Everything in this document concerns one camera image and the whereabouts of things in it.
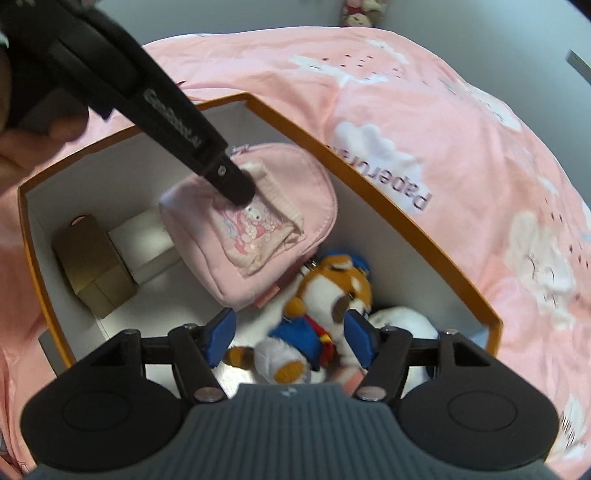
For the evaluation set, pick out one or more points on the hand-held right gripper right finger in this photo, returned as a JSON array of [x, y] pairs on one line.
[[358, 337]]

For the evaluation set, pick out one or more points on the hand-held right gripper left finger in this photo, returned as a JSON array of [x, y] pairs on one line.
[[219, 334]]

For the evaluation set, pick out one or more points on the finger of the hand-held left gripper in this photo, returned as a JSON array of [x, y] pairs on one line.
[[233, 184]]

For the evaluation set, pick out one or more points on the pink fabric pouch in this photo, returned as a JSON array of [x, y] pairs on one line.
[[277, 184]]

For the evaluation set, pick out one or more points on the white plush with black spot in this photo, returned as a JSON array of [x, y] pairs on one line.
[[401, 318]]

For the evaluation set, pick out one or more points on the raccoon plush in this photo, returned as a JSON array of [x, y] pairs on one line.
[[332, 286]]

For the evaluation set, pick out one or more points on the orange cardboard box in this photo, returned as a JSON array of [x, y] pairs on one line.
[[397, 240]]

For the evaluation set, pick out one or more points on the tall white box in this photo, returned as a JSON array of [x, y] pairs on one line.
[[138, 244]]

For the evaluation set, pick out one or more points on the small dark square box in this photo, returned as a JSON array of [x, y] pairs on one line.
[[87, 263]]

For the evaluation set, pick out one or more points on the person's left hand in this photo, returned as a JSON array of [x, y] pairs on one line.
[[18, 152]]

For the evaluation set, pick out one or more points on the hanging stack of plush toys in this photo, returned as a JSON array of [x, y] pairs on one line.
[[362, 11]]

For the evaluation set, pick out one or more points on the grey wall plate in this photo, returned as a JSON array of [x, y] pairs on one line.
[[581, 67]]

